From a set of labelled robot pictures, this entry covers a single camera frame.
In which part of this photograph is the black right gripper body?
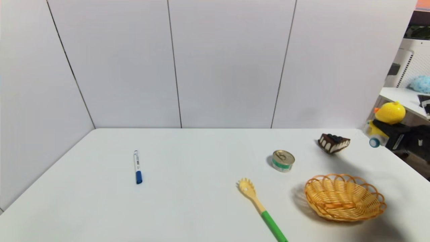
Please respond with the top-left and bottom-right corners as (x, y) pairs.
(385, 124), (419, 151)

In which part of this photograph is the yellow duck toy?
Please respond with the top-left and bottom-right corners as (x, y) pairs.
(364, 101), (406, 148)

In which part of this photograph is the light blue fluffy object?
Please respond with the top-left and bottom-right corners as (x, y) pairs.
(409, 75), (430, 94)

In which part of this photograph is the yellow woven basket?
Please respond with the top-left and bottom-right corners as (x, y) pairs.
(304, 173), (387, 222)

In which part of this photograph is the white side desk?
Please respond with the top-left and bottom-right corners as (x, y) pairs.
(380, 87), (430, 121)

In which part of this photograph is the black flat device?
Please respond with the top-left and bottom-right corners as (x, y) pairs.
(418, 95), (430, 115)

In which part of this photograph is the chocolate cake slice toy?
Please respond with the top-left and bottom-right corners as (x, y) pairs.
(318, 133), (351, 155)

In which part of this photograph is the white pegboard panel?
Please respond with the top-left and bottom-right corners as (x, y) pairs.
(385, 38), (430, 88)

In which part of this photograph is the small green labelled tin can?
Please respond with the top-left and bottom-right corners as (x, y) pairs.
(271, 150), (295, 173)

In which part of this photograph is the blue capped white marker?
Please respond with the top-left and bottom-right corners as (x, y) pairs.
(134, 150), (143, 185)

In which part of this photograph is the wooden pasta spoon green handle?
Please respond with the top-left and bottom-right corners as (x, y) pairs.
(237, 178), (289, 242)

